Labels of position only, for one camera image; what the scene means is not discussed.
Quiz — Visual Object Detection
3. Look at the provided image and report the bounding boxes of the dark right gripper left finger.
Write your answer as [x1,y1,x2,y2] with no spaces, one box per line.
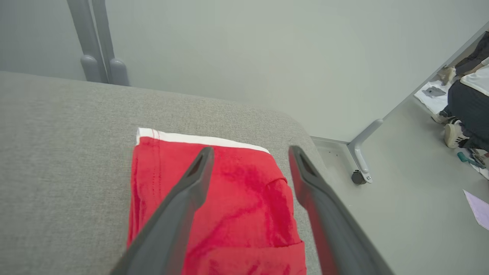
[110,146,215,275]

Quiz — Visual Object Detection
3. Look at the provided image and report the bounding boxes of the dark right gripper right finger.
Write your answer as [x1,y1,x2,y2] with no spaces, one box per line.
[288,145,394,275]

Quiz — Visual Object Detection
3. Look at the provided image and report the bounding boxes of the red shorts white stripe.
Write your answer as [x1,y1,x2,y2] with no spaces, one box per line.
[126,127,308,275]

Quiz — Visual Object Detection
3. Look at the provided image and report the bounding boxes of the black caster wheel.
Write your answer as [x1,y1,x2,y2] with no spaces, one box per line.
[351,170,368,186]

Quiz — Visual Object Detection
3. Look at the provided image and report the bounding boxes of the grey partition foot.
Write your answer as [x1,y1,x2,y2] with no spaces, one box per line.
[310,118,384,183]

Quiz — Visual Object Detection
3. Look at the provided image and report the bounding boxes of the pale purple paper sheet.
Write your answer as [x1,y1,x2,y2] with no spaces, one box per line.
[463,189,489,231]

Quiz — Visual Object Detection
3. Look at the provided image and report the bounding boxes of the white sneaker black stripes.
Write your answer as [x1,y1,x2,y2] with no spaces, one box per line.
[444,120,470,149]
[431,110,453,125]

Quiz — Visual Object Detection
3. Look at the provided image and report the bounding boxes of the white cloth on floor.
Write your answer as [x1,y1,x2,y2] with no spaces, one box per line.
[413,79,450,115]

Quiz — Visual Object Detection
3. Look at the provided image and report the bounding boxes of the small grey flat piece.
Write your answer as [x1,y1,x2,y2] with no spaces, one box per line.
[422,86,447,98]

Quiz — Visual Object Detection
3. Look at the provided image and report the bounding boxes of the seated person dark trousers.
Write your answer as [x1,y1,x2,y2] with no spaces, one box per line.
[447,31,489,153]

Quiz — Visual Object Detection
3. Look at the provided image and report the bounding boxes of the small beige floor object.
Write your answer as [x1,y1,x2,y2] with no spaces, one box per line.
[437,65,457,86]

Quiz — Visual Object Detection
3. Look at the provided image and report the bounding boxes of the teal handled tool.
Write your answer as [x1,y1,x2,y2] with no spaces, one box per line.
[457,151,486,169]

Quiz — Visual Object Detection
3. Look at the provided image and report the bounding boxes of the grey partition post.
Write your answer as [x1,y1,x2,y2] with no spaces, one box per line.
[66,0,108,83]
[92,0,131,87]

